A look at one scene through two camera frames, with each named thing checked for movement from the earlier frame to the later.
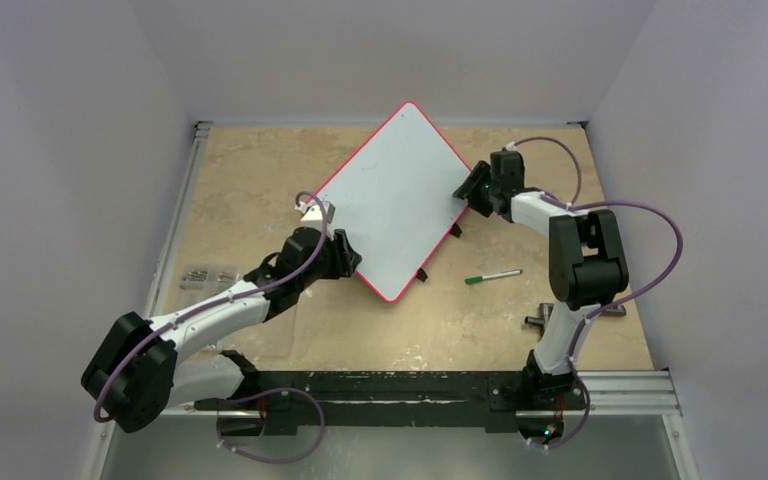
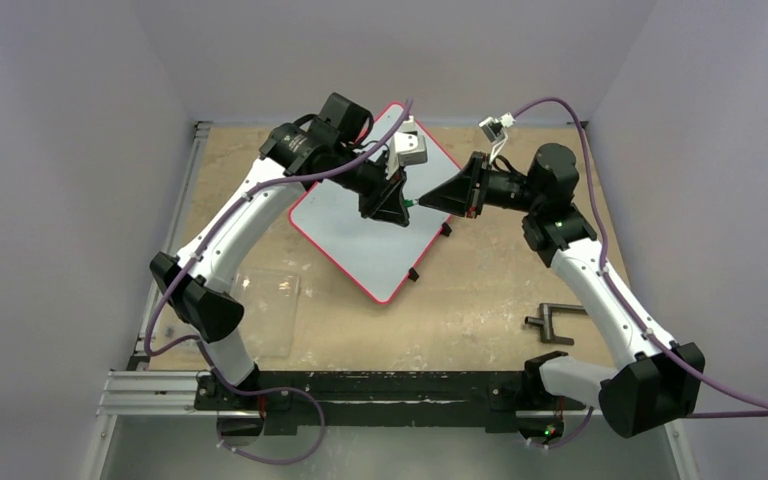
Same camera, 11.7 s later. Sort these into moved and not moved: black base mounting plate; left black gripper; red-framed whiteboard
Moved: left black gripper
Not moved: black base mounting plate; red-framed whiteboard
